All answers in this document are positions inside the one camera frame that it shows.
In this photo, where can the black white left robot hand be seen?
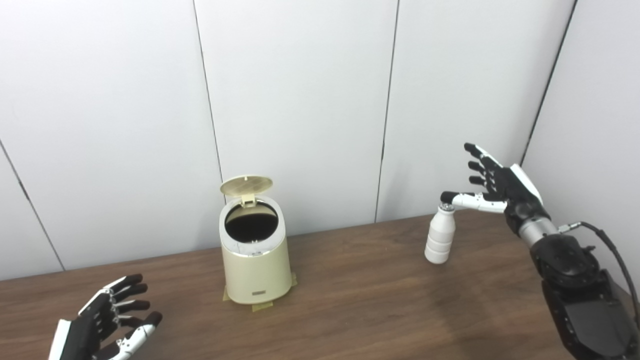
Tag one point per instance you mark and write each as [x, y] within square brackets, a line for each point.
[82, 335]

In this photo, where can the small white plastic bottle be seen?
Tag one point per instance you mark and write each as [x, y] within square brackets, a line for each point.
[440, 240]

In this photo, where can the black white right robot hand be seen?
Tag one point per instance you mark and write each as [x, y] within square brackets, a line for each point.
[520, 197]

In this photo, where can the cream-colored lidded bin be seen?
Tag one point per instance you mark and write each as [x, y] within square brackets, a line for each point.
[257, 272]

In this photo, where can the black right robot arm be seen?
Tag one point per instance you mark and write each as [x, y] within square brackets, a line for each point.
[580, 295]

